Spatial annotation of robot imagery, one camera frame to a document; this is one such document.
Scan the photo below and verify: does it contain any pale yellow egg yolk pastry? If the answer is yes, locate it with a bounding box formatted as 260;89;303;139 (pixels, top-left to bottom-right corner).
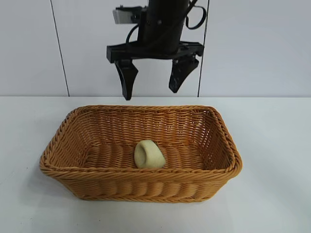
134;140;166;169

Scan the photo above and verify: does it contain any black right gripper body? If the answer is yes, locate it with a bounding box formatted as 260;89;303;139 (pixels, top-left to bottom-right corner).
106;0;204;64

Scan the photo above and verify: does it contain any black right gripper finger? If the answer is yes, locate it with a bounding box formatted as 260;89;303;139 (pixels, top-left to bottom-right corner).
115;59;139;100
169;57;200;94

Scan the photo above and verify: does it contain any tan woven wicker basket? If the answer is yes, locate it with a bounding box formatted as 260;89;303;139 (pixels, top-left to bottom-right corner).
39;104;243;201

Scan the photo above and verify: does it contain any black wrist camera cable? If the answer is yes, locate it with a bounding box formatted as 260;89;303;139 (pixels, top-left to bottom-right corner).
125;24;141;50

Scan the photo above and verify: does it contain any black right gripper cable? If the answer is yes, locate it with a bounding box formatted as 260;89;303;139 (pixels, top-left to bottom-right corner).
186;0;207;30

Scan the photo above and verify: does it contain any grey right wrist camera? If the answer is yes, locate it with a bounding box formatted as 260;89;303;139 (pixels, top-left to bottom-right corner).
113;6;146;25

